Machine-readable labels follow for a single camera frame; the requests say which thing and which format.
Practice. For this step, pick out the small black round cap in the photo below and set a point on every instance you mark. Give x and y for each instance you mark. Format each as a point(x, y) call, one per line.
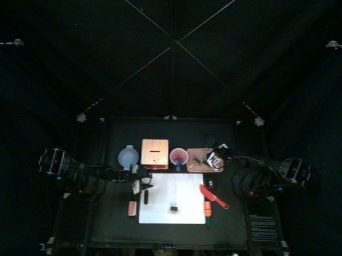
point(208, 182)

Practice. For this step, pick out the silver frame clamp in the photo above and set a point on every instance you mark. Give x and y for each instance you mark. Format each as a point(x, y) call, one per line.
point(169, 117)
point(80, 117)
point(332, 44)
point(16, 42)
point(259, 121)

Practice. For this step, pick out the red toy knife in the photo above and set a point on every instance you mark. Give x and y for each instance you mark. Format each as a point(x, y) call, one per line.
point(211, 196)

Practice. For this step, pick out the orange toy carrot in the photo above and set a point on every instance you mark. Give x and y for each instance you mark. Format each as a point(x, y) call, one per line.
point(207, 210)

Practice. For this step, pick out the brown square plate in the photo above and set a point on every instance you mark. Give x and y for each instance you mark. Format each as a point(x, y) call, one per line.
point(197, 164)

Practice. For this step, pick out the white cutting board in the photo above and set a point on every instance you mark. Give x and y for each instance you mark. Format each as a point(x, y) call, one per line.
point(171, 198)

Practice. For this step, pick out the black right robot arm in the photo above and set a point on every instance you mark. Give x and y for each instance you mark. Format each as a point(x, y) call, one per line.
point(267, 173)

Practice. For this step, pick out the translucent bluish bowl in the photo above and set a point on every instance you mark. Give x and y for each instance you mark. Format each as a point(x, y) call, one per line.
point(128, 157)

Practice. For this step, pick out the wooden box with slot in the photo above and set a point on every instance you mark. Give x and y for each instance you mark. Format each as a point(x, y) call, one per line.
point(155, 154)

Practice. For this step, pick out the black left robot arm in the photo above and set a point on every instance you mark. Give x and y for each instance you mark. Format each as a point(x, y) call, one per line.
point(70, 166)

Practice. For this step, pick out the dark sushi roll toy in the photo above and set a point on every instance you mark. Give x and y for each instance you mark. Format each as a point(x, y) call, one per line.
point(173, 208)

